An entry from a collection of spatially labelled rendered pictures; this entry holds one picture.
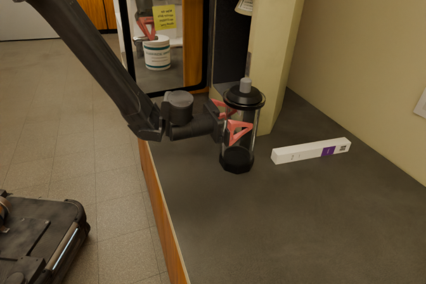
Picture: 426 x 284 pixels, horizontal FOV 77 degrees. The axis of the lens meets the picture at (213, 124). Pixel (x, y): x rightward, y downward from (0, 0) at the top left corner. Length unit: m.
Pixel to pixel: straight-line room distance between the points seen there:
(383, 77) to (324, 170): 0.36
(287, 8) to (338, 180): 0.50
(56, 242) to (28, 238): 0.14
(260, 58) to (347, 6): 0.44
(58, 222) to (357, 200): 1.42
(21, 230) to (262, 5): 1.51
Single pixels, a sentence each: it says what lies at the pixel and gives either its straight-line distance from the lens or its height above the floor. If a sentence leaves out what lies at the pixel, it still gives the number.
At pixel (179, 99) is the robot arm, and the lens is 0.59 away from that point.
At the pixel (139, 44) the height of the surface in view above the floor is 1.20.
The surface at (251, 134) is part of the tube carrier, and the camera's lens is 0.71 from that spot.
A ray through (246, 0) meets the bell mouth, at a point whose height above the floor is 1.35.
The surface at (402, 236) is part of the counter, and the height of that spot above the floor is 0.94.
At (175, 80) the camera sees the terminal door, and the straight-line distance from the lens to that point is 1.05.
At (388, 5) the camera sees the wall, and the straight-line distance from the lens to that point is 1.02.
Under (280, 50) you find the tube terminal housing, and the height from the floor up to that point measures 1.24.
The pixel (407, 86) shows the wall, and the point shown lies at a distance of 0.98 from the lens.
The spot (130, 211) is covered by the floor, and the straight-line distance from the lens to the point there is 1.94.
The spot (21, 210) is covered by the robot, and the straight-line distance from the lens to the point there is 1.85.
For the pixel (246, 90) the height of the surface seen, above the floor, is 1.19.
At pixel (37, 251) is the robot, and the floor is 0.24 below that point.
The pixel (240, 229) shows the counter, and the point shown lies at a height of 0.94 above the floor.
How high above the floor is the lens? 1.47
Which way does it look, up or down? 33 degrees down
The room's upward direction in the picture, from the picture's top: 3 degrees clockwise
